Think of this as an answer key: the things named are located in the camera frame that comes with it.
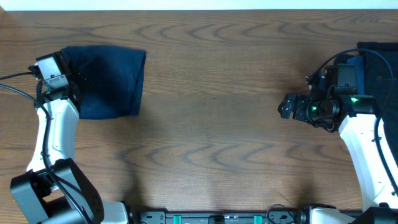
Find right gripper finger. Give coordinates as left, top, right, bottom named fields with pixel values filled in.
left=277, top=105, right=292, bottom=119
left=279, top=94, right=296, bottom=108

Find dark blue shorts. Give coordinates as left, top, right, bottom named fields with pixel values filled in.
left=61, top=45, right=146, bottom=120

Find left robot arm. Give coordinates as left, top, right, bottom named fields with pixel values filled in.
left=10, top=52, right=129, bottom=223

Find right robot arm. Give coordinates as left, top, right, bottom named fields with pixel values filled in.
left=278, top=64, right=397, bottom=223

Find blue garment in pile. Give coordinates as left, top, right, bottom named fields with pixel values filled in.
left=346, top=55, right=365, bottom=95

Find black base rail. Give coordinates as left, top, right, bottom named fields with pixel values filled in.
left=127, top=205, right=305, bottom=224

